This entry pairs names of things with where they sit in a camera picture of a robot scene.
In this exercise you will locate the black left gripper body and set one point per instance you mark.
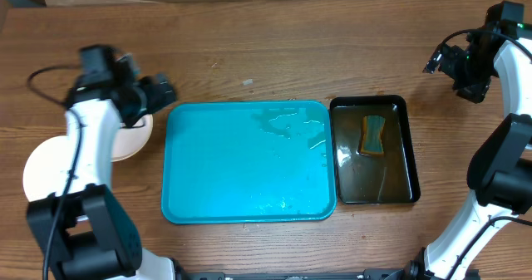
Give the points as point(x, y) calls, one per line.
point(150, 95)

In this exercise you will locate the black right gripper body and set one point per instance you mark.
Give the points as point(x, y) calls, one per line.
point(472, 74)

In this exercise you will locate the white plate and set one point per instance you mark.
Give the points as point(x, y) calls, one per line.
point(129, 141)
point(45, 171)

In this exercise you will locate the green yellow sponge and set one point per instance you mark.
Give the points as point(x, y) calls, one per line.
point(371, 135)

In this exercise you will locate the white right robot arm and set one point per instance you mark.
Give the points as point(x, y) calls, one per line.
point(499, 178)

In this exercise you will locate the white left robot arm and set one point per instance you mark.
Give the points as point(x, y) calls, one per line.
point(80, 227)

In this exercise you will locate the black water tray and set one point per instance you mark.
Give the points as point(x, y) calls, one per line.
point(368, 179)

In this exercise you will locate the blue plastic tray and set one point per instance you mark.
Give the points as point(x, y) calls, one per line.
point(248, 162)

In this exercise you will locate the small white paper scrap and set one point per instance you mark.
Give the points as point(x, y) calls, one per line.
point(247, 82)

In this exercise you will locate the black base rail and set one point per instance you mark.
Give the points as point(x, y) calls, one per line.
point(369, 274)

